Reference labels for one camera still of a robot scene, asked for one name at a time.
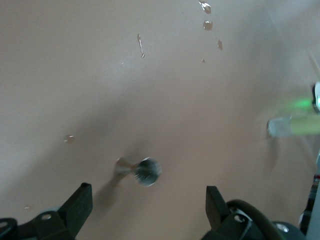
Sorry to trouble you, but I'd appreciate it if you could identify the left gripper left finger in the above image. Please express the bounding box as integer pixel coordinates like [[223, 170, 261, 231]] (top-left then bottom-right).
[[0, 182, 94, 240]]

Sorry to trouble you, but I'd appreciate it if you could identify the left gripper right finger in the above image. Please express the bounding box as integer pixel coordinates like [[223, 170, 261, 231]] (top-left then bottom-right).
[[199, 185, 253, 240]]

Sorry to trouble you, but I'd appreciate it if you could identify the steel double-cone jigger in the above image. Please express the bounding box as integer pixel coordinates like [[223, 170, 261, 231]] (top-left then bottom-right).
[[115, 156, 163, 188]]

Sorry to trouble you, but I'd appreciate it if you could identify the yellow-green bottle with clear base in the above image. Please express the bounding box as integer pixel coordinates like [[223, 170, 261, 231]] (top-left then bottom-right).
[[266, 113, 320, 138]]

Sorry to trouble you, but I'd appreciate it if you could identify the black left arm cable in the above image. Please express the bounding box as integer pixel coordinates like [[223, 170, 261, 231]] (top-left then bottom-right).
[[225, 198, 277, 240]]

